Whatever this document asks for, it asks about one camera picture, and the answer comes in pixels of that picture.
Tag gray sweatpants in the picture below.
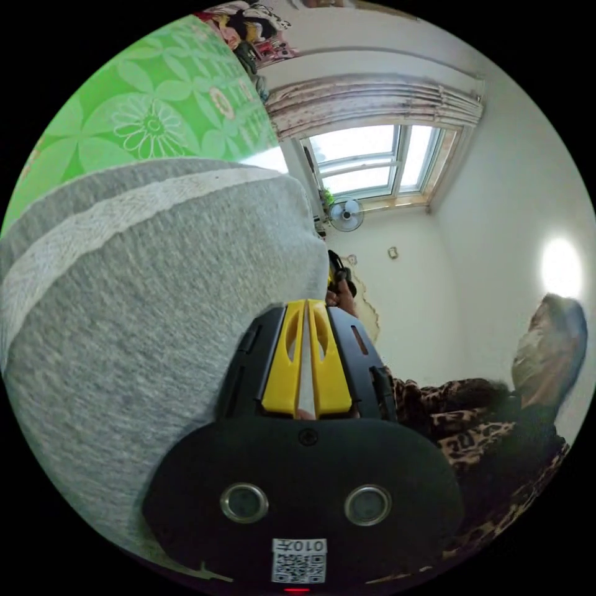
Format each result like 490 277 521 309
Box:
0 157 330 562

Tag bed with green flowered sheet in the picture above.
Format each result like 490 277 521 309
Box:
0 14 282 233

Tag window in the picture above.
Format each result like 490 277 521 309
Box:
299 124 462 209

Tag curtain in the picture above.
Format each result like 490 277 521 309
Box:
263 74 485 140

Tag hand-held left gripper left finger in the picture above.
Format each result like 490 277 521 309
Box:
260 299 306 416

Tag pile of clothes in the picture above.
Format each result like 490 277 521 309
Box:
193 0 299 80

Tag white fan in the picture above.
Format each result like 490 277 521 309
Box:
328 197 364 233

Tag person's body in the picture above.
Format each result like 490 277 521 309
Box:
390 293 589 562

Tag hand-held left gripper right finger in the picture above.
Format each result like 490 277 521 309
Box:
307 299 353 417

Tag person's right hand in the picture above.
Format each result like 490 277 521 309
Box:
325 278 360 319

